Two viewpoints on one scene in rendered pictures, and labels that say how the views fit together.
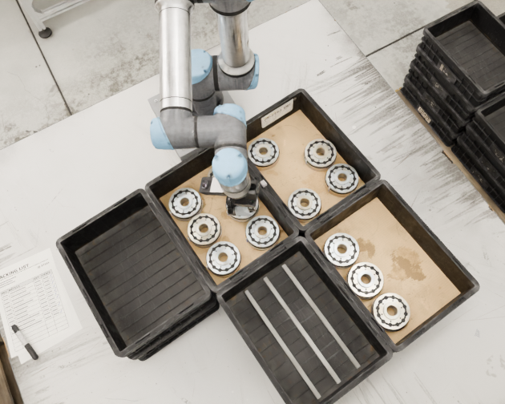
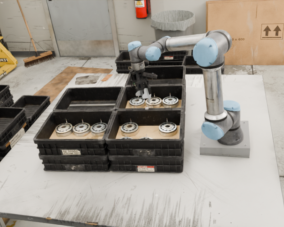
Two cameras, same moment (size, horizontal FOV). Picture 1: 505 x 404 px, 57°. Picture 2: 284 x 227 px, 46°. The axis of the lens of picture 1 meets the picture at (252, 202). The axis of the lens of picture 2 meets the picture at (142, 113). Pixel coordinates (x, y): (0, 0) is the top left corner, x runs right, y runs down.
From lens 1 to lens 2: 2.09 m
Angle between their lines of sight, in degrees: 73
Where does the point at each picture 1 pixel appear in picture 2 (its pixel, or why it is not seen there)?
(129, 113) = (252, 122)
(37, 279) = (191, 83)
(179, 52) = (185, 37)
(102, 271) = (169, 81)
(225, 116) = (151, 46)
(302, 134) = not seen: hidden behind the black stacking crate
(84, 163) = not seen: hidden behind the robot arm
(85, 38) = not seen: outside the picture
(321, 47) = (232, 217)
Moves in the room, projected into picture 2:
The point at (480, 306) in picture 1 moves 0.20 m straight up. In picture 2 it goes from (29, 179) to (19, 151)
